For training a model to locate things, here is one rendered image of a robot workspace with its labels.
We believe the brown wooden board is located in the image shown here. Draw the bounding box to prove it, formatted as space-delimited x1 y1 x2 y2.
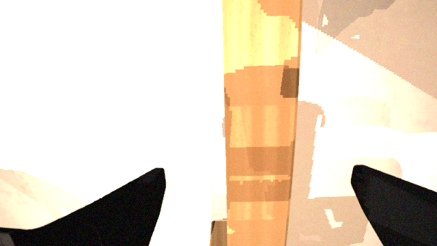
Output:
222 0 303 246

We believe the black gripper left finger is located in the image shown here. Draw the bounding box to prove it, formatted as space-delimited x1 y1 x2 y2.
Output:
0 167 167 246

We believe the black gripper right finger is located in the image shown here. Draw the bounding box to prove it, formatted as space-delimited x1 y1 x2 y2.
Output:
351 165 437 246

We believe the wooden post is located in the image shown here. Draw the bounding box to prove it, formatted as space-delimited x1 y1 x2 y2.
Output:
209 220 228 246

